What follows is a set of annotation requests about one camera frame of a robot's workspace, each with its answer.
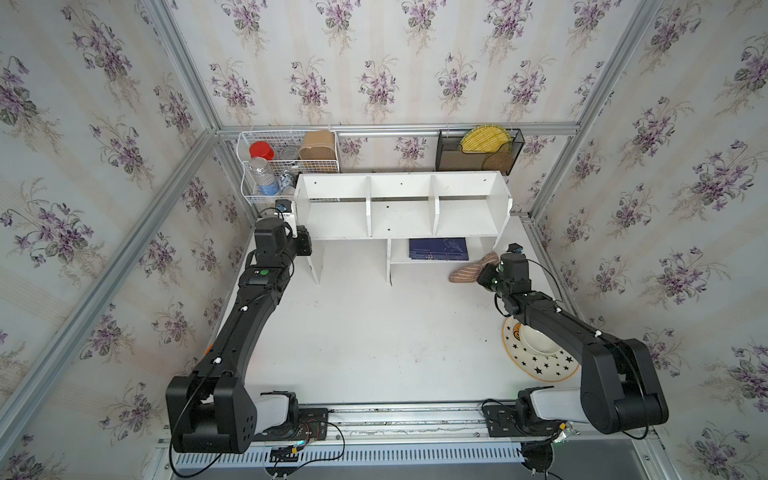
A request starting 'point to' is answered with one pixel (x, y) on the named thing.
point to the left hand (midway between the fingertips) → (308, 228)
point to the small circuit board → (286, 454)
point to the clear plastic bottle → (264, 177)
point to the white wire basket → (274, 159)
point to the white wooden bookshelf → (424, 217)
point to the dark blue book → (438, 248)
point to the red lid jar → (262, 149)
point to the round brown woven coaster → (499, 160)
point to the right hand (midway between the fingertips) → (486, 268)
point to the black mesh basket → (450, 157)
